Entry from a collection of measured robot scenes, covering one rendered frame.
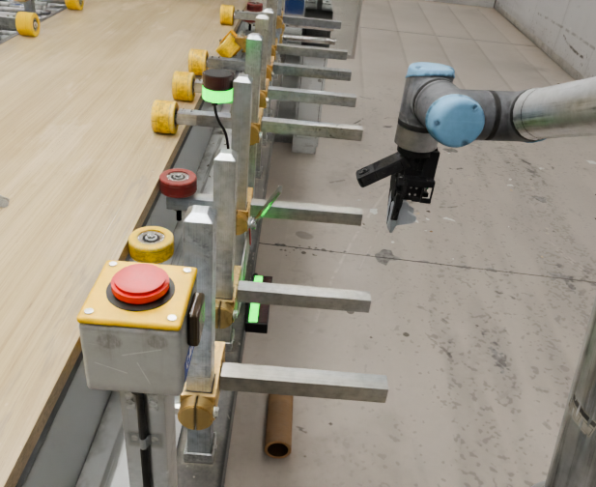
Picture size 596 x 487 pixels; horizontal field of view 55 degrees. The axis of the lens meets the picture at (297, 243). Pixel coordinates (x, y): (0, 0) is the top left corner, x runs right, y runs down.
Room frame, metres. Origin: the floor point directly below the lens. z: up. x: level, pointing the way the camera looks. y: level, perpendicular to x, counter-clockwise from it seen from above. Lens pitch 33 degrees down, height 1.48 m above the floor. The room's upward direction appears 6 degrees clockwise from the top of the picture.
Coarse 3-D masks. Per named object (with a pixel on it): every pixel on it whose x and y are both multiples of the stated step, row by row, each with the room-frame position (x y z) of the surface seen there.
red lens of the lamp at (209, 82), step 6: (204, 78) 1.06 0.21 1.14; (210, 78) 1.05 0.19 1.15; (216, 78) 1.05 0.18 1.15; (222, 78) 1.05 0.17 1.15; (228, 78) 1.06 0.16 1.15; (204, 84) 1.06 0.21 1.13; (210, 84) 1.05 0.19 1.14; (216, 84) 1.05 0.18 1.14; (222, 84) 1.05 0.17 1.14; (228, 84) 1.06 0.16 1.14
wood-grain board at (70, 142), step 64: (128, 0) 2.89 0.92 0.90; (192, 0) 3.05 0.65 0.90; (0, 64) 1.76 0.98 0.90; (64, 64) 1.82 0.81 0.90; (128, 64) 1.90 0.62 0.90; (0, 128) 1.28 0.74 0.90; (64, 128) 1.32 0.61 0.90; (128, 128) 1.37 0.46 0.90; (0, 192) 0.98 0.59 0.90; (64, 192) 1.00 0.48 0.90; (128, 192) 1.03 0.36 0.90; (0, 256) 0.77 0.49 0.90; (64, 256) 0.79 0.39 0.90; (0, 320) 0.62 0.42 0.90; (64, 320) 0.63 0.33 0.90; (0, 384) 0.50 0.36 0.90; (64, 384) 0.53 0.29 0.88; (0, 448) 0.41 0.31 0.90
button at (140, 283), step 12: (144, 264) 0.34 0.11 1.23; (120, 276) 0.32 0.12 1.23; (132, 276) 0.32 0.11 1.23; (144, 276) 0.33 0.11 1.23; (156, 276) 0.33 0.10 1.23; (168, 276) 0.33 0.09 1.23; (120, 288) 0.31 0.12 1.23; (132, 288) 0.31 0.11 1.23; (144, 288) 0.31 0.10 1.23; (156, 288) 0.31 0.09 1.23; (168, 288) 0.32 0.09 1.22; (120, 300) 0.31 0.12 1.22; (132, 300) 0.30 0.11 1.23; (144, 300) 0.31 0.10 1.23
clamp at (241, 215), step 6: (252, 192) 1.16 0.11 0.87; (246, 204) 1.09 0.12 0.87; (240, 210) 1.06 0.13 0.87; (246, 210) 1.07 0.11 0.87; (240, 216) 1.04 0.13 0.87; (246, 216) 1.06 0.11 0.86; (240, 222) 1.04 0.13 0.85; (246, 222) 1.04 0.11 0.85; (240, 228) 1.04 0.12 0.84; (246, 228) 1.04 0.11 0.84; (240, 234) 1.04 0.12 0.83
